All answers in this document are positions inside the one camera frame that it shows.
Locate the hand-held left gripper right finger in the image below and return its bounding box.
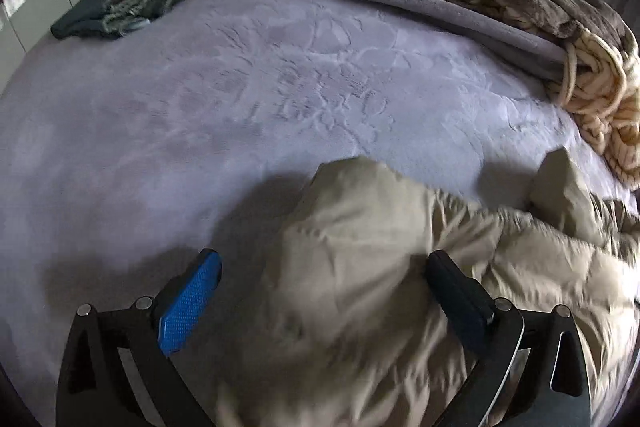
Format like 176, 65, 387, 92
425, 250, 593, 427

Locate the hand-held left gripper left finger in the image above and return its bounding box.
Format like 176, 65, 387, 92
56, 248, 223, 427

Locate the beige puffer jacket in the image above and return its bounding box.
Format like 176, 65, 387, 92
215, 147, 640, 427

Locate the brown fleece garment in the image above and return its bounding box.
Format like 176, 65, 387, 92
397, 0, 638, 52

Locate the dark folded garment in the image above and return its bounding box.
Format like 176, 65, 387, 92
50, 0, 166, 40

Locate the lavender embossed bed blanket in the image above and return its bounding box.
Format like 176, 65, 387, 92
0, 0, 640, 427

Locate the cream striped fleece robe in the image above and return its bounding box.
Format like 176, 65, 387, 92
440, 0, 640, 188

